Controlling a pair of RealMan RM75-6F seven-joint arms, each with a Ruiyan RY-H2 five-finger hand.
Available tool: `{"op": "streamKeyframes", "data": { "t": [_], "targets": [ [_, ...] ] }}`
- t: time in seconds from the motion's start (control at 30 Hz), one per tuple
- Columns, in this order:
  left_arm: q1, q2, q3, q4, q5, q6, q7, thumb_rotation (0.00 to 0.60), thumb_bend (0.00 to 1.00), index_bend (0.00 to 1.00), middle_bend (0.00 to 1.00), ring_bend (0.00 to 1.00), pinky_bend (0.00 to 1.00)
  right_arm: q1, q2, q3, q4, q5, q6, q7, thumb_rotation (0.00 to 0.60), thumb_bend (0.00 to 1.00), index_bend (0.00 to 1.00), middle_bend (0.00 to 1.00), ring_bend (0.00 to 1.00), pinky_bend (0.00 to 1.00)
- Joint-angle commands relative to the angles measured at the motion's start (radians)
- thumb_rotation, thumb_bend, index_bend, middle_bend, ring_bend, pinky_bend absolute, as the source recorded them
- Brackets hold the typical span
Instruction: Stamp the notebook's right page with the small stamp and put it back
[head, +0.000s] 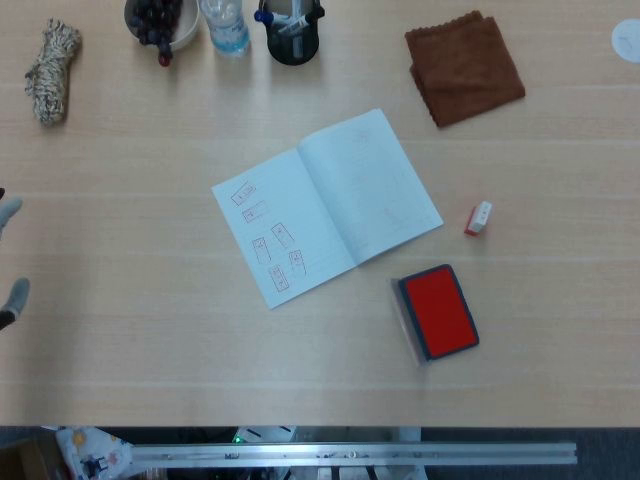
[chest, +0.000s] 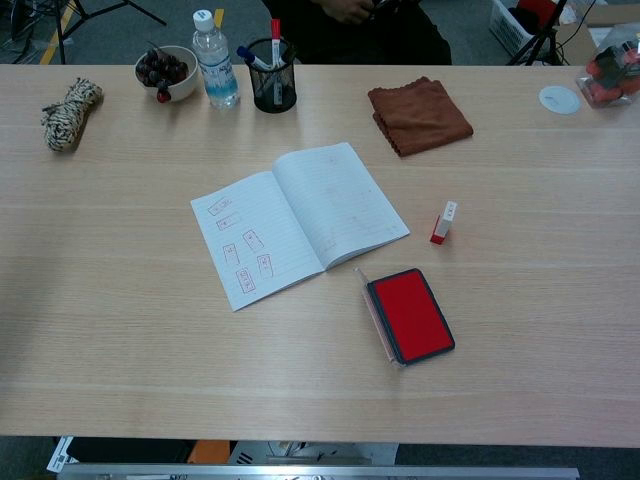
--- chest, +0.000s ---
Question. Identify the cardboard box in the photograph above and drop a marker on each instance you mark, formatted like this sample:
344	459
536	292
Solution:
580	42

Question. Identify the aluminium rail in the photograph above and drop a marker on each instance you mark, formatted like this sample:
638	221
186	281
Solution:
300	472

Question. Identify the clear bag of red items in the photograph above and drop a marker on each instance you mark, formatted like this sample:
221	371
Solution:
607	75

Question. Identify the black tripod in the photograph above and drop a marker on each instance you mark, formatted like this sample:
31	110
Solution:
540	40
62	30

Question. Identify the open lined notebook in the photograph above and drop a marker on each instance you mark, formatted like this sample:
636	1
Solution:
300	210

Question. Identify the clear plastic water bottle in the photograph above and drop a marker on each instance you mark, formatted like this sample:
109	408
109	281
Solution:
217	65

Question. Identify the person in black clothes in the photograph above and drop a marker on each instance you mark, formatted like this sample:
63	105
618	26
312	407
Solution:
360	40

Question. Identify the black mesh pen holder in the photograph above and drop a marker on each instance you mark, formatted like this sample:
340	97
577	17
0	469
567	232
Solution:
274	92

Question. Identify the small red white stamp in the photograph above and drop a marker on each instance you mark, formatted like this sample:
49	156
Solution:
444	226

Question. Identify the blue capped marker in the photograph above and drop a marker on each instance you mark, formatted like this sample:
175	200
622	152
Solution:
252	57

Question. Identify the red capped marker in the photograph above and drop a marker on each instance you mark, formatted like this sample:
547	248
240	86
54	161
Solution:
275	35

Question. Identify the orange object under table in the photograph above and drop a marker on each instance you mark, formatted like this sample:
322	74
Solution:
210	452

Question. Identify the white printed paper tag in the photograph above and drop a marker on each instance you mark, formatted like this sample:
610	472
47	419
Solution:
61	452

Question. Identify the red ink pad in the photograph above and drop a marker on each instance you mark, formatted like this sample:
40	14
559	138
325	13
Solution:
412	315

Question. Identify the dark grape bunch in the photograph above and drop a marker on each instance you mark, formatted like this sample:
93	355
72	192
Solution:
160	67

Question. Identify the loose dark red grape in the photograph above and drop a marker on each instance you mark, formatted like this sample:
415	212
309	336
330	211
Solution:
162	96

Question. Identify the white plastic basket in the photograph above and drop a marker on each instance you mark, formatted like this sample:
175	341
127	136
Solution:
510	27

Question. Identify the white bowl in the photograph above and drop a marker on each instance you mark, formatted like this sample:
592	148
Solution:
181	89

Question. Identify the brown folded cloth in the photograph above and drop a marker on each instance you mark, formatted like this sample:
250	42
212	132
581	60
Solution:
420	115

